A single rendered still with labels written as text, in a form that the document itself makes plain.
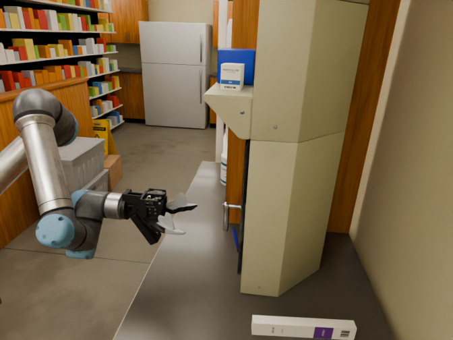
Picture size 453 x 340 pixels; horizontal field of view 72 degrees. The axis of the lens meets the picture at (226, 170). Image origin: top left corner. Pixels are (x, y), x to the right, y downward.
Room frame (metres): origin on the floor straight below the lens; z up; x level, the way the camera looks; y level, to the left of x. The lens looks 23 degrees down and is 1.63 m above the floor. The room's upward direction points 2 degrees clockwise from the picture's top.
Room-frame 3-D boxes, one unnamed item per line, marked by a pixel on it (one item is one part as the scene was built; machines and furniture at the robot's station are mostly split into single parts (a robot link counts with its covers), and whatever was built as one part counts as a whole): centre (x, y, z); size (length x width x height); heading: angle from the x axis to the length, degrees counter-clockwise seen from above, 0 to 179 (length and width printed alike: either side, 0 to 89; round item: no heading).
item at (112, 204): (0.79, 0.31, 1.17); 0.08 x 0.05 x 0.08; 173
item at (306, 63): (0.85, -0.19, 1.33); 0.32 x 0.25 x 0.77; 174
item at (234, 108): (0.87, -0.01, 1.46); 0.32 x 0.11 x 0.10; 174
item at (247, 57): (0.94, -0.02, 1.56); 0.10 x 0.10 x 0.09; 84
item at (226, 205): (0.76, -0.02, 1.17); 0.05 x 0.03 x 0.10; 84
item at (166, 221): (0.71, 0.15, 1.17); 0.09 x 0.03 x 0.06; 47
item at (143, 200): (0.78, 0.23, 1.18); 0.12 x 0.08 x 0.09; 83
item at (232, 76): (0.82, -0.01, 1.54); 0.05 x 0.05 x 0.06; 79
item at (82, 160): (2.68, 1.43, 0.49); 0.60 x 0.42 x 0.33; 174
